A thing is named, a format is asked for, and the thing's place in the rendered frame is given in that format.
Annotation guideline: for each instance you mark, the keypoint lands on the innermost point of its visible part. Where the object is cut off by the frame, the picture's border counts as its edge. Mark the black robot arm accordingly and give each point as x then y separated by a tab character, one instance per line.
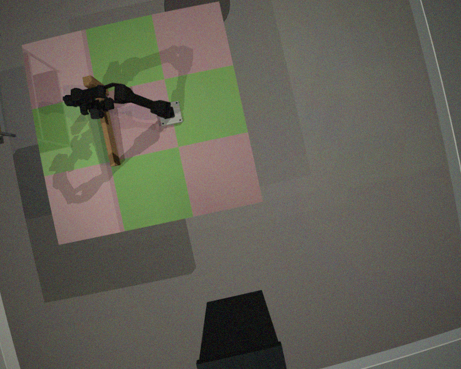
123	94

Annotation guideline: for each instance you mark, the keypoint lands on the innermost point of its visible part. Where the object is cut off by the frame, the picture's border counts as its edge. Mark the brown wooden rail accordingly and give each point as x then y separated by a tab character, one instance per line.
110	139

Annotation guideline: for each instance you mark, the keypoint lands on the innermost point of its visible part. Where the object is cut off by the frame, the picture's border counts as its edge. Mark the wooden slotted post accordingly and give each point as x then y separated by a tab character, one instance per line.
90	81

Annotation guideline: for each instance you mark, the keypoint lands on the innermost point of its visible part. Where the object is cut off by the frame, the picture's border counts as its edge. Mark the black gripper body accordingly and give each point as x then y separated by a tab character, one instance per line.
103	104

